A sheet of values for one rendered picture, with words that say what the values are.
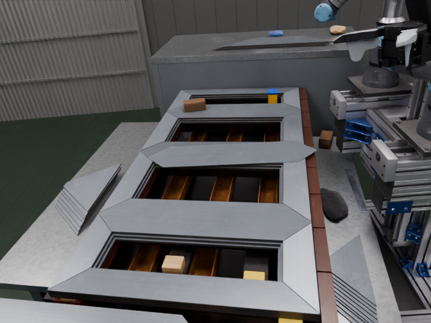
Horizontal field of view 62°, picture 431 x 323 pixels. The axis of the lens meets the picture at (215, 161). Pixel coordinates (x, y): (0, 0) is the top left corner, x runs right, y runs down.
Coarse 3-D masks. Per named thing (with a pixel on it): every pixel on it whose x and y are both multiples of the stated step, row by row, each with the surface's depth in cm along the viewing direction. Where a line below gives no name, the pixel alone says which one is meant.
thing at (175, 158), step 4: (172, 148) 164; (176, 148) 164; (180, 148) 163; (184, 148) 163; (172, 152) 161; (176, 152) 161; (180, 152) 160; (184, 152) 160; (168, 156) 158; (172, 156) 157; (176, 156) 157; (180, 156) 157; (184, 156) 157; (168, 160) 155; (172, 160) 155; (176, 160) 154; (180, 160) 154; (164, 164) 152; (168, 164) 152; (172, 164) 152; (176, 164) 152; (180, 164) 151
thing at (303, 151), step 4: (296, 144) 157; (300, 144) 157; (296, 148) 154; (300, 148) 154; (304, 148) 154; (308, 148) 154; (296, 152) 152; (300, 152) 152; (304, 152) 151; (308, 152) 151; (300, 156) 148; (304, 156) 148; (300, 160) 146
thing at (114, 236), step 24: (192, 96) 221; (216, 96) 218; (240, 96) 215; (264, 96) 213; (192, 120) 192; (216, 120) 189; (240, 120) 187; (264, 120) 185; (168, 144) 168; (192, 144) 166; (168, 168) 155; (192, 168) 153; (216, 168) 151; (240, 168) 149; (264, 168) 147; (120, 240) 118; (144, 240) 116; (168, 240) 116; (192, 240) 114; (216, 240) 112; (240, 240) 111; (264, 240) 110; (96, 264) 108; (240, 312) 91; (264, 312) 90; (288, 312) 88
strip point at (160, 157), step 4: (168, 148) 164; (160, 152) 162; (164, 152) 162; (168, 152) 161; (148, 156) 159; (152, 156) 159; (156, 156) 159; (160, 156) 158; (164, 156) 158; (152, 160) 156; (156, 160) 156; (160, 160) 155; (164, 160) 155; (160, 164) 153
